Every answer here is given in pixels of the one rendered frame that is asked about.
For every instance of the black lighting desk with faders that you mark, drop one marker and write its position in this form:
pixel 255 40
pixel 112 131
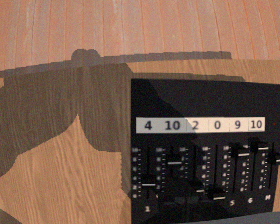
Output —
pixel 196 129

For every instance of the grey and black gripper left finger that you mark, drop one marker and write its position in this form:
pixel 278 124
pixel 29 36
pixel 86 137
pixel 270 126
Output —
pixel 171 205

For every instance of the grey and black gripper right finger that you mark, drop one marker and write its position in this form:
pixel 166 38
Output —
pixel 202 210

